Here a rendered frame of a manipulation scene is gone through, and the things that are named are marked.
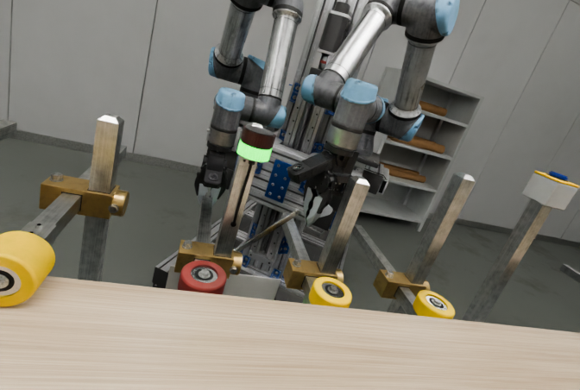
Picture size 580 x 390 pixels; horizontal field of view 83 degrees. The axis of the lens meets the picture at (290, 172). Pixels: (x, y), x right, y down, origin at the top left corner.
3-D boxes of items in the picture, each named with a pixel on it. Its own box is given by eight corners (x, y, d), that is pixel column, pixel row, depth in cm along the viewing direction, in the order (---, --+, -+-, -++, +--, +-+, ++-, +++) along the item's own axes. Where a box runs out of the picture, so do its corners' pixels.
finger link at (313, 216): (329, 230, 83) (341, 198, 80) (310, 230, 80) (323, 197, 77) (321, 223, 86) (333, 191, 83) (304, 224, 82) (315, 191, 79)
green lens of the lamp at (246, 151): (236, 147, 62) (239, 135, 61) (267, 154, 63) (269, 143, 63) (237, 156, 56) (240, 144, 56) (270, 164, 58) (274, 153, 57)
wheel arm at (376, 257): (349, 233, 111) (353, 222, 110) (357, 235, 112) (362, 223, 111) (419, 338, 72) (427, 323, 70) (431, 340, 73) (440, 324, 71)
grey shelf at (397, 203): (335, 200, 382) (386, 66, 336) (399, 212, 410) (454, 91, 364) (349, 219, 342) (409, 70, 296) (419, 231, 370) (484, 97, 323)
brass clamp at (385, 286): (371, 283, 87) (378, 267, 86) (413, 288, 91) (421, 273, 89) (381, 299, 82) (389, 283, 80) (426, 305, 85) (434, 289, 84)
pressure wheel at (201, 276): (172, 304, 63) (184, 254, 60) (213, 308, 66) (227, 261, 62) (166, 338, 56) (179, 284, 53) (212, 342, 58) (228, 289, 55)
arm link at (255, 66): (268, 95, 140) (278, 63, 136) (237, 86, 136) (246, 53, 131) (264, 91, 150) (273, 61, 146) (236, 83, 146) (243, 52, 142)
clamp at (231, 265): (176, 258, 73) (180, 238, 71) (236, 266, 77) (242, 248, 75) (173, 274, 68) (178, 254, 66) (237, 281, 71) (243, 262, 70)
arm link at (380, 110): (353, 86, 90) (338, 82, 80) (392, 98, 85) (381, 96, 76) (343, 114, 92) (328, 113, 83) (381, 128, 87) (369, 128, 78)
